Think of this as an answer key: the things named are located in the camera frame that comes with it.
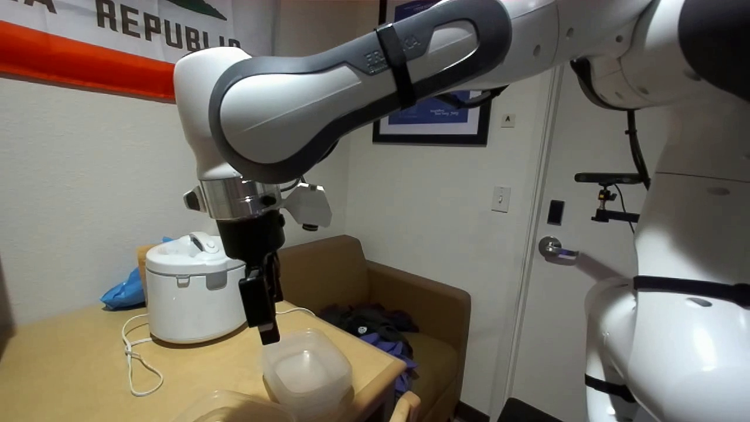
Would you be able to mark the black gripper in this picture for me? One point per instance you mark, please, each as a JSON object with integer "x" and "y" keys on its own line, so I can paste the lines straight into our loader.
{"x": 249, "y": 237}

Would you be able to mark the California Republic flag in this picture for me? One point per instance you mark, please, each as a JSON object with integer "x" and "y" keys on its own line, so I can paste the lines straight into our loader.
{"x": 77, "y": 48}

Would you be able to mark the black stereo camera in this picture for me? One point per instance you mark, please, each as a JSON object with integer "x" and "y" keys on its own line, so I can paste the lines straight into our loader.
{"x": 609, "y": 178}

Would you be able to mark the blue cloth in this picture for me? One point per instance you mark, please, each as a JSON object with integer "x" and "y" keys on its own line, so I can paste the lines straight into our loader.
{"x": 124, "y": 294}

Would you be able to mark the brown armchair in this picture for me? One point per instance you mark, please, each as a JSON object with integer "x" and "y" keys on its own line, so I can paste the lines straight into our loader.
{"x": 423, "y": 312}

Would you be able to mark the white light switch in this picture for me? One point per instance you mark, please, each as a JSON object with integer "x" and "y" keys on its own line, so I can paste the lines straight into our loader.
{"x": 500, "y": 199}

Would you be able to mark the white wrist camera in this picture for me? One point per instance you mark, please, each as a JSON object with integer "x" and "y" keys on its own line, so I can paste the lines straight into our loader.
{"x": 308, "y": 205}

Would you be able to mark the wooden chair back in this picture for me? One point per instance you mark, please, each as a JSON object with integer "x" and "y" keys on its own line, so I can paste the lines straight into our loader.
{"x": 403, "y": 406}

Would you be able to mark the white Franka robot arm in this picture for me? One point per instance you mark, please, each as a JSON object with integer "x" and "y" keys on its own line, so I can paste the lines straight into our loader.
{"x": 312, "y": 108}

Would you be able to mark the black framed blue poster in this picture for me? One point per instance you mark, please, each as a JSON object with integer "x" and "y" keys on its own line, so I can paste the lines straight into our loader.
{"x": 436, "y": 120}

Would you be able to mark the white door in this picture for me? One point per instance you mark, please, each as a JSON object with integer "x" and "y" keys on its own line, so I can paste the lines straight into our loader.
{"x": 570, "y": 149}

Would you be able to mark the dark clothes pile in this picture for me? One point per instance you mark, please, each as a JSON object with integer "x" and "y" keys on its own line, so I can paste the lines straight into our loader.
{"x": 375, "y": 322}

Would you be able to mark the black door lock plate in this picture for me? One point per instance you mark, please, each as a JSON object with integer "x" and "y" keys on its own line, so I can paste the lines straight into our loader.
{"x": 556, "y": 211}

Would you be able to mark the white rice cooker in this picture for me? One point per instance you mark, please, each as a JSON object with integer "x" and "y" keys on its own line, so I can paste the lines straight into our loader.
{"x": 190, "y": 294}

